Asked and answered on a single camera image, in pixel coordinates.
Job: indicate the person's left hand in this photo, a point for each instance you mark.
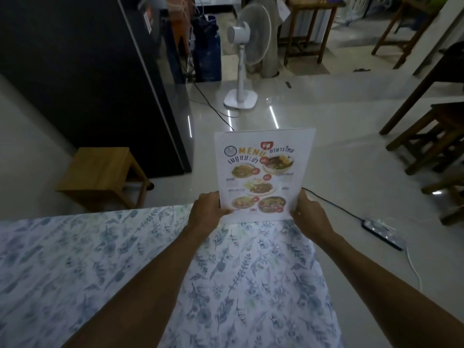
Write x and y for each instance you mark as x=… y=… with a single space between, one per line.
x=205 y=213

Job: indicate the person's right hand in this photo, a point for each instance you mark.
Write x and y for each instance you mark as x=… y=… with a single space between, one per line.
x=312 y=218

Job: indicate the person's right thumb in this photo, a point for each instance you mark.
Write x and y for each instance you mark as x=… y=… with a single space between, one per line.
x=300 y=204

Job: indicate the person's left thumb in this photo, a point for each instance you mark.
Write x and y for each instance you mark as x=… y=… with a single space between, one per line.
x=224 y=212

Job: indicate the laminated food menu sheet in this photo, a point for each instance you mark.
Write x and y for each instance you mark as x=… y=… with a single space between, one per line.
x=261 y=171

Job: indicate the person's right forearm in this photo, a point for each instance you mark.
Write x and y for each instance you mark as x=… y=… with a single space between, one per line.
x=389 y=291

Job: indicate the person's left forearm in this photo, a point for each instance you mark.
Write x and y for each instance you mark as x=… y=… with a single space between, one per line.
x=139 y=289

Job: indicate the power strip with plugs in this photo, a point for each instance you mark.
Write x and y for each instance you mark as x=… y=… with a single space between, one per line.
x=384 y=233

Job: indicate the floral leaf-print tablecloth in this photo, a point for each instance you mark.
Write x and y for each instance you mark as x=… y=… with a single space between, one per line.
x=152 y=279

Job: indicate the small light wooden stool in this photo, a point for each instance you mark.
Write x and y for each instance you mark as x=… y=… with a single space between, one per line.
x=103 y=177

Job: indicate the dark wooden stool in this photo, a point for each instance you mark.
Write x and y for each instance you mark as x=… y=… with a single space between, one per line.
x=447 y=197
x=429 y=135

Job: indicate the blue bag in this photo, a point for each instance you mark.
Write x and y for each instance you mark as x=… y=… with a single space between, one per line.
x=207 y=48

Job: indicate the white standing fan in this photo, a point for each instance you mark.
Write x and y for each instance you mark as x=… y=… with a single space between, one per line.
x=249 y=47

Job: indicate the dark wooden table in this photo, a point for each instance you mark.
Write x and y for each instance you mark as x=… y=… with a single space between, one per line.
x=427 y=86

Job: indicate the tall wooden stool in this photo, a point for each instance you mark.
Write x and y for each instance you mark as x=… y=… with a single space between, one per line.
x=311 y=28
x=404 y=30

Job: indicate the black refrigerator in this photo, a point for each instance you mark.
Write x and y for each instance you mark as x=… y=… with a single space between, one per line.
x=87 y=79

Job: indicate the orange wooden cabinet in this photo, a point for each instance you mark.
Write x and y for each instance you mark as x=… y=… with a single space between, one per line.
x=179 y=25

